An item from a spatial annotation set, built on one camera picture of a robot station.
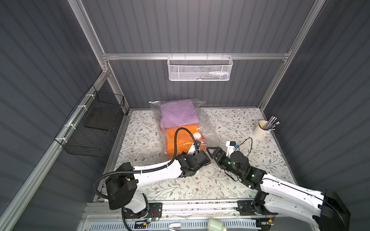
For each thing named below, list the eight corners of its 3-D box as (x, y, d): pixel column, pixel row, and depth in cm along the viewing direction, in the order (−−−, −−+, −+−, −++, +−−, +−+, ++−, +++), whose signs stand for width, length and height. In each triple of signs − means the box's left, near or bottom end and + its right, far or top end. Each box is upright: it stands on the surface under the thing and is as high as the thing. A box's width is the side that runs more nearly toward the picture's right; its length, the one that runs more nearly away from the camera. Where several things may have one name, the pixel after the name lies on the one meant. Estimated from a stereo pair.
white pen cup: (254, 140, 103) (260, 131, 94) (250, 129, 109) (255, 120, 100) (265, 140, 103) (272, 131, 94) (260, 129, 109) (266, 120, 100)
